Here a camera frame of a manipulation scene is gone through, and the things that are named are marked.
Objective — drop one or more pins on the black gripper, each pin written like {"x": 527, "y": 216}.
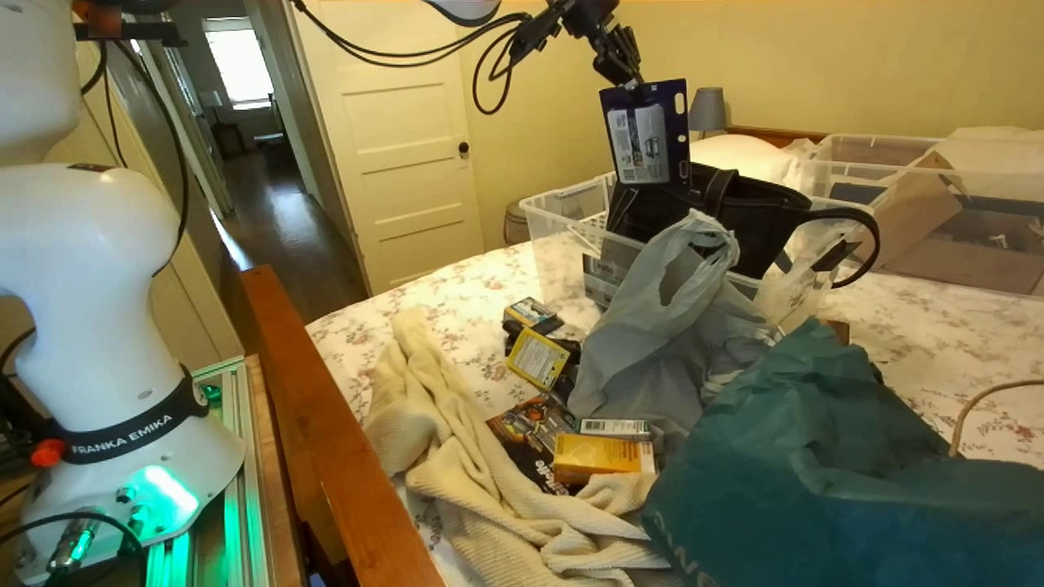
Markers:
{"x": 591, "y": 25}

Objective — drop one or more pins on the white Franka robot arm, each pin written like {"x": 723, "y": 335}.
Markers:
{"x": 75, "y": 271}

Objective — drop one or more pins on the black shopping bag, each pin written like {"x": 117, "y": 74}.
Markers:
{"x": 760, "y": 216}

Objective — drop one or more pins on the grey plastic bag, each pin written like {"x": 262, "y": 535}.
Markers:
{"x": 655, "y": 327}

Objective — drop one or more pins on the yellow square packet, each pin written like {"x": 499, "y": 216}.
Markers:
{"x": 538, "y": 359}

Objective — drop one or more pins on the dark red printed packet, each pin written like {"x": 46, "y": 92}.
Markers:
{"x": 527, "y": 424}

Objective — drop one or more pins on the wooden bed footboard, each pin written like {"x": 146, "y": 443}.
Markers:
{"x": 327, "y": 459}

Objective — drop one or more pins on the grey lamp shade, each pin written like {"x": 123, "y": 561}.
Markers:
{"x": 708, "y": 113}

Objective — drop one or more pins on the wooden headboard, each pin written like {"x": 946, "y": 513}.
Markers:
{"x": 760, "y": 132}

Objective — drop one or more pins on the white pillow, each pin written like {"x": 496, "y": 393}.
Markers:
{"x": 750, "y": 158}

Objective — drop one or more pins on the clear plastic storage bin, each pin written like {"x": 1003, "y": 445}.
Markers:
{"x": 560, "y": 214}

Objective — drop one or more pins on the white panel door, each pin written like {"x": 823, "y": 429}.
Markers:
{"x": 402, "y": 163}

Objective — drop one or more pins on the small dark gadget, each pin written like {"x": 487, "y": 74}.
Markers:
{"x": 531, "y": 313}

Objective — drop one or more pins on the clear bin with cardboard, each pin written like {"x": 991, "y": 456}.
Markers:
{"x": 869, "y": 163}

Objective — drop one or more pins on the brown cardboard box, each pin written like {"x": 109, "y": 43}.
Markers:
{"x": 958, "y": 246}

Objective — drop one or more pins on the yellow box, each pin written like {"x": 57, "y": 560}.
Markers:
{"x": 599, "y": 459}

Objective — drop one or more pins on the cream towel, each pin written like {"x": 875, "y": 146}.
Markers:
{"x": 477, "y": 489}

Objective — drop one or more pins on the teal cloth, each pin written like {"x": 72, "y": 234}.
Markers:
{"x": 825, "y": 476}

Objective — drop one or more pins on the black metal mount bar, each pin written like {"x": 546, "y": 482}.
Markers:
{"x": 131, "y": 34}

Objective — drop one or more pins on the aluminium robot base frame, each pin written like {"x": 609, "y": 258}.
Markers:
{"x": 231, "y": 476}

